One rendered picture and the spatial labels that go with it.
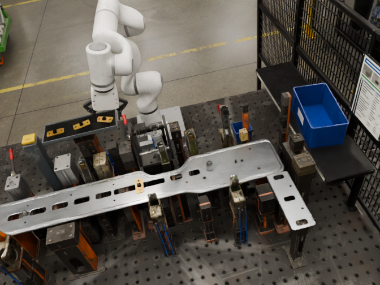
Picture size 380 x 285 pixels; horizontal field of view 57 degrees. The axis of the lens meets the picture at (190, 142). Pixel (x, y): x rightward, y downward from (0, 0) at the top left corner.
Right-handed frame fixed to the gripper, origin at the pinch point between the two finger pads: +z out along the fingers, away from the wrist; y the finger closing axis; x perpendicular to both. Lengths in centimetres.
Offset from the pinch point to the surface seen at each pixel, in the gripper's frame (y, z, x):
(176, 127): -31.5, 21.1, -12.3
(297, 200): -73, 23, 38
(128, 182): -5.8, 37.6, 4.2
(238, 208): -49, 28, 34
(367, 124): -106, -1, 22
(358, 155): -106, 14, 26
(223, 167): -50, 29, 10
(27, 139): 40, 32, -27
